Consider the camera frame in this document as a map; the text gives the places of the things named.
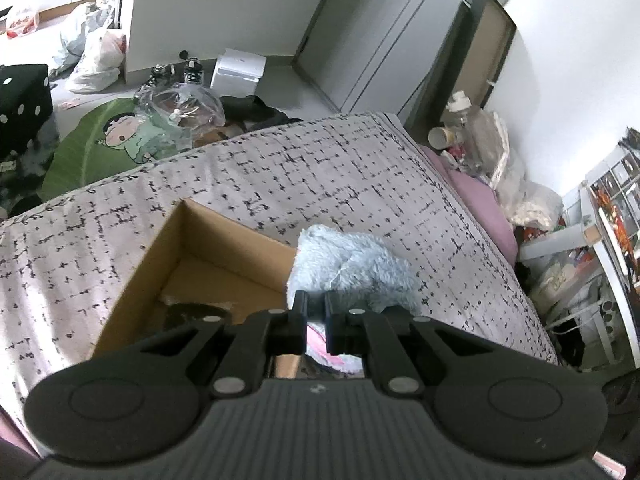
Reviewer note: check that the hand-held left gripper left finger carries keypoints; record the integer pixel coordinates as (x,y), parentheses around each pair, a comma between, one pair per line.
(300,310)

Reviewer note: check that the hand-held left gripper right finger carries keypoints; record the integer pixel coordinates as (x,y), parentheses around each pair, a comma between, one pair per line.
(331,315)

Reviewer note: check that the blue plush toy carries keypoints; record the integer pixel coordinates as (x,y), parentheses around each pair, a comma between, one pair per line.
(350,265)

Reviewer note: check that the brown cardboard box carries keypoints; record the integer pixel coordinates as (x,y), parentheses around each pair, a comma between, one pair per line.
(200,230)

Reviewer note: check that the white black patterned bed sheet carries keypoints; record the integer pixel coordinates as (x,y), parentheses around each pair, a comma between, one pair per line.
(325,170)

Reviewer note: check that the black clothes heap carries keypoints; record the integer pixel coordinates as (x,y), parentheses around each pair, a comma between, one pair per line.
(250,110)

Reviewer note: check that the paper cup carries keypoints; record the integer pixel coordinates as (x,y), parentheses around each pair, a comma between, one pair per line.
(442,137)

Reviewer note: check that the hanging white plastic bag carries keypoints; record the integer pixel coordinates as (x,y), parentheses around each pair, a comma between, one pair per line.
(555,275)

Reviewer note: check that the pile of white plastic bags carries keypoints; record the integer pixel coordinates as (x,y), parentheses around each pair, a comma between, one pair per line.
(530,200)

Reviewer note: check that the clear plastic bag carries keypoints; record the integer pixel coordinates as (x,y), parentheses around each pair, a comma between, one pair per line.
(192,105)

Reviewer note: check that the clear plastic bottle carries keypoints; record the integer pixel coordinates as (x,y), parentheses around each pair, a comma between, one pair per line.
(467,125)

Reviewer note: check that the black bag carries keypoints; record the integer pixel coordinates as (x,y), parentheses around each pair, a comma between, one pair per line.
(570,345)

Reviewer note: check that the white box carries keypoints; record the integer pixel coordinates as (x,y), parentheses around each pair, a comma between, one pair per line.
(237,72)

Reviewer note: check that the white desk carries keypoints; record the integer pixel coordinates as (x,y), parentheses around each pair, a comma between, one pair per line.
(585,240)

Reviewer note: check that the black shoe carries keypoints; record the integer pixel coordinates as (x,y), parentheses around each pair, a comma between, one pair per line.
(192,67)
(160,74)

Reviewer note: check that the green cartoon floor mat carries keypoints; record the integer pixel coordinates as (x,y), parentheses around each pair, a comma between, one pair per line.
(85,150)

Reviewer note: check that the grey door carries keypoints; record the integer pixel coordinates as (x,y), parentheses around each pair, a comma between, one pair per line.
(375,35)

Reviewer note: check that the red packages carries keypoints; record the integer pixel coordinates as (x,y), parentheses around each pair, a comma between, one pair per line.
(617,217)

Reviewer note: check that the folded brown black table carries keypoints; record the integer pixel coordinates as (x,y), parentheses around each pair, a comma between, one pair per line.
(480,50)

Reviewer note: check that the dark grey shaggy rug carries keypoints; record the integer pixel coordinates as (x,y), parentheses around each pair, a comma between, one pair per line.
(25,180)

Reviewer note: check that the clear drawer organizer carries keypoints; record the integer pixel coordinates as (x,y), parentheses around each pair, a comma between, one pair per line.
(620,172)

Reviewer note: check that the black white-dotted cube stool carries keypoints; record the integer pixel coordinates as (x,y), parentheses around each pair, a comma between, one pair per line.
(22,105)

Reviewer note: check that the dark decorative ornament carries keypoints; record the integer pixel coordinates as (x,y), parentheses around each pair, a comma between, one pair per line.
(632,139)

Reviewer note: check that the pale blue plastic bag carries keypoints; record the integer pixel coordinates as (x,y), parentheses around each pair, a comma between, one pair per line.
(82,30)

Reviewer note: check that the small red white plastic bag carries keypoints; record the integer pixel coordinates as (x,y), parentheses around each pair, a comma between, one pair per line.
(22,21)

